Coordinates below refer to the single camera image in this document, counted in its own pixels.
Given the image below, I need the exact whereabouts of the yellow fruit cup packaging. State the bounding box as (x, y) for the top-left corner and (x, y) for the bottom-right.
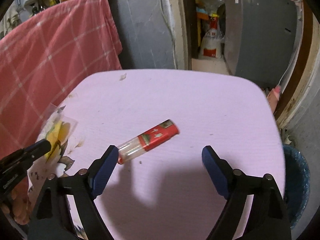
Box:
(37, 103), (78, 163)

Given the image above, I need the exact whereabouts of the red cigarette pack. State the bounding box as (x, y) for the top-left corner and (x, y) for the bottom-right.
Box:
(117, 119), (179, 165)

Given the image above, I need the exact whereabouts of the blue trash bin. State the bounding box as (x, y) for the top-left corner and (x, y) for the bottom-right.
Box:
(283, 144), (310, 230)

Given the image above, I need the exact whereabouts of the left hand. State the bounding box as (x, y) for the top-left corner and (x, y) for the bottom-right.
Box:
(1, 177), (31, 225)

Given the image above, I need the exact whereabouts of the red plaid cloth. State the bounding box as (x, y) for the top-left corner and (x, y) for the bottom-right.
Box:
(1, 0), (122, 157)

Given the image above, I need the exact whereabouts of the pink floral tablecloth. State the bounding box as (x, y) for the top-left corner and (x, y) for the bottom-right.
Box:
(55, 69), (285, 239)

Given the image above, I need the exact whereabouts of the pink bottle on floor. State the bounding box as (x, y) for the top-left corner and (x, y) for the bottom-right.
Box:
(267, 85), (281, 113)

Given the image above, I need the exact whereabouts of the small white paper scrap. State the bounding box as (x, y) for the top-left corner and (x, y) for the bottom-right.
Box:
(119, 73), (127, 81)

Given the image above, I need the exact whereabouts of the white red sack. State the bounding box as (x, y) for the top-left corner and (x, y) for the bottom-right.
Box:
(200, 17), (223, 59)

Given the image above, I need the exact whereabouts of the grey washing machine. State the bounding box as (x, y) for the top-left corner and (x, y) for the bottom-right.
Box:
(224, 0), (297, 88)

